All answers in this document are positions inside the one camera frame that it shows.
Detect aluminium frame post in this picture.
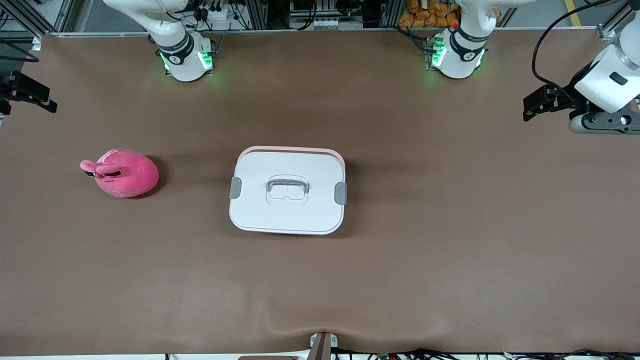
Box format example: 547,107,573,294
597,0,632,41
0,0,76,38

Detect brown table mat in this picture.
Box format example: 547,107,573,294
0,31,640,357

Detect pink plastic box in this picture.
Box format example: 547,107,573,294
235,145,347,237

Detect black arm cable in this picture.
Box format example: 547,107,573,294
0,40,40,63
531,0,618,103

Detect white power strip black plugs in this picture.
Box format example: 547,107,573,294
197,5,232,32

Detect orange snack packets bag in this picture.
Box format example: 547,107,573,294
398,0,461,29

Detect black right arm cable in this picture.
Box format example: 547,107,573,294
0,40,40,63

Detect pink plush toy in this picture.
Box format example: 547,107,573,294
80,148,160,199

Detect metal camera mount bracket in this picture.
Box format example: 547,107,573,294
308,331,338,360

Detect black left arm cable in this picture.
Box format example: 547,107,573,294
531,0,618,103

